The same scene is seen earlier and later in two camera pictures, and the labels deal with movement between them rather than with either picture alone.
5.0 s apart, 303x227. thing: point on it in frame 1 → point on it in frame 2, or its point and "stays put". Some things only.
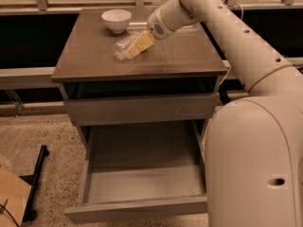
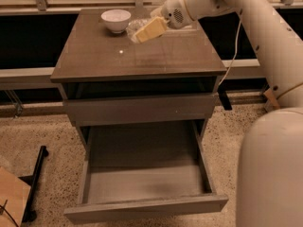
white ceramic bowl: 116,20 stays put
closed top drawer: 98,112 stays put
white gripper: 156,26 → 172,10
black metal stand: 33,180 stays put
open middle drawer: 142,170 stays put
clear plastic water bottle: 120,48 → 133,26
